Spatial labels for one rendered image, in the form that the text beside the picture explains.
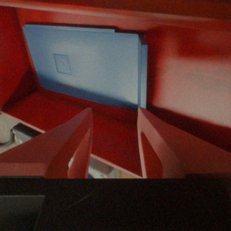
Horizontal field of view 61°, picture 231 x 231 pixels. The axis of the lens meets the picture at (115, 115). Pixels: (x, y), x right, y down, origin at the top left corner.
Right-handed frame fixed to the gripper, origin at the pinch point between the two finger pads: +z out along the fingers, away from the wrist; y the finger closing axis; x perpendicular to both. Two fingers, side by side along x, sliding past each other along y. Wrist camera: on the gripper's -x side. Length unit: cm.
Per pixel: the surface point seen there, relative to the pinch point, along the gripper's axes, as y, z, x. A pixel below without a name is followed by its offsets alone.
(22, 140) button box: 15.0, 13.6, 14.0
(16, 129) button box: 15.6, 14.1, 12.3
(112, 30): 0.2, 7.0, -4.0
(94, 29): 1.8, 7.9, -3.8
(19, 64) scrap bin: 11.1, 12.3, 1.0
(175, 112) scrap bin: -5.3, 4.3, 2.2
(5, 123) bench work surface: 21.9, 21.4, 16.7
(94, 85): 2.1, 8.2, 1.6
